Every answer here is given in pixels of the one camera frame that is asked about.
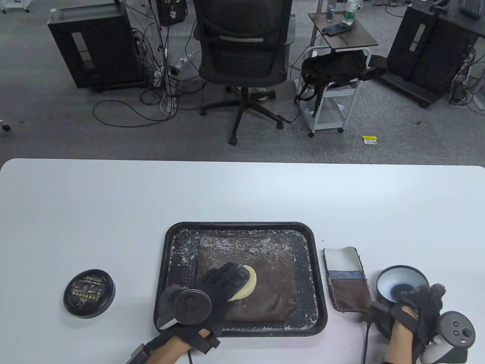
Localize white wheeled base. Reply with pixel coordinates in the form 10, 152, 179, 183
0, 0, 31, 14

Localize yellow round sponge pad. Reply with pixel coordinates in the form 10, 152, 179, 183
227, 265, 258, 303

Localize person's right forearm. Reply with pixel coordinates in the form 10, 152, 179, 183
386, 318, 417, 364

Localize white power strip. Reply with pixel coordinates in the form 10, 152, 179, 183
161, 93, 178, 114

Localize black cable bundle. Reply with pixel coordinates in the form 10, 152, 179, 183
125, 0, 169, 105

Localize black backpack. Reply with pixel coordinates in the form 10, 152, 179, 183
295, 50, 388, 116

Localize black wheeled cabinet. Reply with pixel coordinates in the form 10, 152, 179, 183
381, 0, 485, 108
47, 0, 146, 93

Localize black leather care cream tin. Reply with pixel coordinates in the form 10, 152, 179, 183
376, 265, 430, 306

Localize black smartphone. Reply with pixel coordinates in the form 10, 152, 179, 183
323, 24, 353, 37

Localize white rolling cart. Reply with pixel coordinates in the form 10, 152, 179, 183
299, 45, 371, 138

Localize clear bottle green label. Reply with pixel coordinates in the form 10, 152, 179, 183
343, 0, 360, 26

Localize tangled cable bundle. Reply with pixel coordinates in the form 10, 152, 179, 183
449, 45, 485, 114

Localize black wrist camera unit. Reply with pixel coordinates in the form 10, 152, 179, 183
129, 343, 151, 364
368, 301, 395, 339

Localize brown leather bag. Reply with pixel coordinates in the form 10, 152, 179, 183
197, 236, 298, 323

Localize black looped floor cable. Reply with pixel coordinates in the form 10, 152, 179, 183
93, 99, 178, 127

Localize black pouch white print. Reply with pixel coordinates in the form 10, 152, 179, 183
155, 0, 188, 26

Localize white desk leg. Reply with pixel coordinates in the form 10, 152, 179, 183
150, 0, 171, 99

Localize person's right hand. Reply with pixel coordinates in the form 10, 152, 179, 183
390, 282, 447, 362

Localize black plastic tray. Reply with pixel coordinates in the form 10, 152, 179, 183
153, 222, 328, 338

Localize black round labelled tin lid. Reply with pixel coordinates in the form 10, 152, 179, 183
64, 269, 116, 319

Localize person's left forearm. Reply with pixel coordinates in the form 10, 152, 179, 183
129, 328, 221, 364

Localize black mesh office chair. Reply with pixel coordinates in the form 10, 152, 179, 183
193, 0, 297, 144

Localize white grey cloth swatch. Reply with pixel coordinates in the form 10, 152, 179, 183
323, 246, 374, 313

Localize brown side table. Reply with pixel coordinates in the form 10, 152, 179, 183
308, 11, 379, 50

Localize black white hand controller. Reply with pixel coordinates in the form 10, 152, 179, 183
419, 311, 476, 364
157, 284, 212, 329

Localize person's left hand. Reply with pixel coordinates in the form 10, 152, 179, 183
157, 262, 252, 337

